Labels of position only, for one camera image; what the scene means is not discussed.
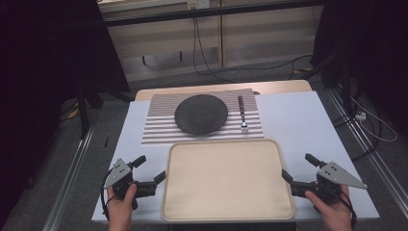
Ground dark round plate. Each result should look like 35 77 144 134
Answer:
174 93 229 136

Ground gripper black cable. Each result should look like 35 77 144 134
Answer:
100 179 115 223
333 189 358 229

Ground black metal bar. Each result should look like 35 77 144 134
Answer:
102 0 323 28

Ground beige plastic tray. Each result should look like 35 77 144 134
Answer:
161 139 296 223

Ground white floor cable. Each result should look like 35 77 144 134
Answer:
349 95 398 143

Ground striped placemat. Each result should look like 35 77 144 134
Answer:
140 89 265 145

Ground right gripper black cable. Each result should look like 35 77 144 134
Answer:
333 189 358 229

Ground person's left hand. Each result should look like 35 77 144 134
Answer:
107 184 138 231

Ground black metal stand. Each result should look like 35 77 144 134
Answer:
75 81 136 140
300 51 355 118

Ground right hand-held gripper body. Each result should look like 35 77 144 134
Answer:
291 161 369 205

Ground black cable bundle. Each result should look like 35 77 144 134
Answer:
332 107 383 162

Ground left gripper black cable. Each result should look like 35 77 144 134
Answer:
100 179 115 223

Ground wooden-handled metal fork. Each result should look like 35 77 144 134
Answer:
237 94 249 135

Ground metal floor rail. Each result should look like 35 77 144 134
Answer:
326 89 408 211
41 123 96 231

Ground light wooden cabinet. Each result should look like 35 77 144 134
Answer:
97 0 324 83

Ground person's right hand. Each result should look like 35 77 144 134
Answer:
304 185 353 231

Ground white wall socket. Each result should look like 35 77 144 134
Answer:
187 0 211 10

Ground long black floor cable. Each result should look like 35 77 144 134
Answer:
191 17 315 82

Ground dark curtain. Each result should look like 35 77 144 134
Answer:
311 0 408 136
0 0 131 206

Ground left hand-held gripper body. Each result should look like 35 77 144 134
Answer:
103 158 158 210

